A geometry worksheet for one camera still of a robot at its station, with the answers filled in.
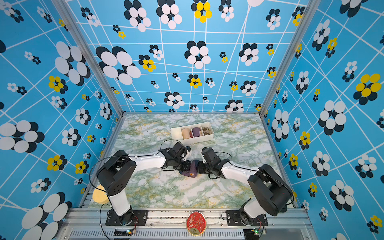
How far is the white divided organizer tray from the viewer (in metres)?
1.01

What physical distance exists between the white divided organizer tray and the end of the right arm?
0.82 feet

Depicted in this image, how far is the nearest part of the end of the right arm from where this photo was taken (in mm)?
656
